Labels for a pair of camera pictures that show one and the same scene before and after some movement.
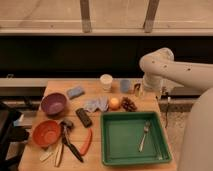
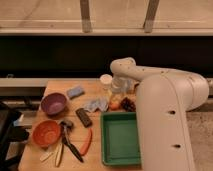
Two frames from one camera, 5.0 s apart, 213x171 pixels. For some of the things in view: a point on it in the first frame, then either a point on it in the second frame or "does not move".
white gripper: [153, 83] to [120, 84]
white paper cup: [106, 81] does not move
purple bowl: [54, 104] does not move
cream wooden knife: [59, 150] does not move
